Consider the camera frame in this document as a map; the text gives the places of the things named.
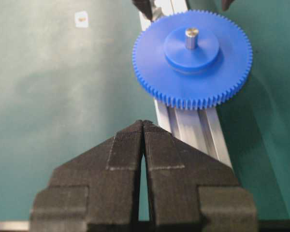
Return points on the small white sticker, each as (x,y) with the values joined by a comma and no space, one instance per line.
(81,19)

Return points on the tall steel shaft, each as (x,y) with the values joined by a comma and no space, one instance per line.
(191,38)

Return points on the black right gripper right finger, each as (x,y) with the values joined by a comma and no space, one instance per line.
(189,191)

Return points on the long aluminium extrusion rail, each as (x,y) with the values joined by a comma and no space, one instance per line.
(199,128)

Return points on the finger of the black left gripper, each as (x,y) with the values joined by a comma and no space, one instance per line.
(146,7)
(225,4)

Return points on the large blue plastic gear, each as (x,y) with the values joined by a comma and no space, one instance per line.
(202,78)

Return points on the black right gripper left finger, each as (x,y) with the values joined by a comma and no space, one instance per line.
(97,191)

